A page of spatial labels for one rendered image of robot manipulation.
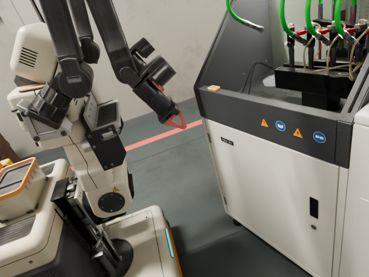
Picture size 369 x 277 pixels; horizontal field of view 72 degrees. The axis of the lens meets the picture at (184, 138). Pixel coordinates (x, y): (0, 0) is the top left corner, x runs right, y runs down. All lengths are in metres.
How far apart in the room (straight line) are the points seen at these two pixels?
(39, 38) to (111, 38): 0.24
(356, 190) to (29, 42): 1.04
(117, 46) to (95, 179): 0.52
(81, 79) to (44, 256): 0.62
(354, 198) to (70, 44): 0.91
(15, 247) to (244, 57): 1.24
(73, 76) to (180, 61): 2.63
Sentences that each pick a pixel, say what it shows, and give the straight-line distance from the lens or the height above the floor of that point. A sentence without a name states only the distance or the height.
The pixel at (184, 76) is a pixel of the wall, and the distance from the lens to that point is 3.31.
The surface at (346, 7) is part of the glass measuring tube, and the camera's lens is 1.31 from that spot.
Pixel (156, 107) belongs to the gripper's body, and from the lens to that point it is 0.75.
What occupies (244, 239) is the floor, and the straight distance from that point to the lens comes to 1.69.
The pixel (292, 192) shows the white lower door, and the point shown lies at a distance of 1.12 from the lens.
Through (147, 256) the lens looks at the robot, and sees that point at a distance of 1.43.
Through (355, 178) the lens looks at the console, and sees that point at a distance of 0.91.
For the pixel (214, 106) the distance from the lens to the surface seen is 1.16.
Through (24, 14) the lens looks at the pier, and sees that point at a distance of 3.04.
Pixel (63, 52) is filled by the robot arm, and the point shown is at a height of 1.31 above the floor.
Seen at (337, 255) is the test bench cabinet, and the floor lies 0.34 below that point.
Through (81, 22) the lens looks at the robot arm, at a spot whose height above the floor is 1.34.
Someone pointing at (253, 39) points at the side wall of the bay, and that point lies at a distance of 1.43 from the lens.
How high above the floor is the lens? 1.38
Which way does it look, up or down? 31 degrees down
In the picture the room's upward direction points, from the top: 17 degrees counter-clockwise
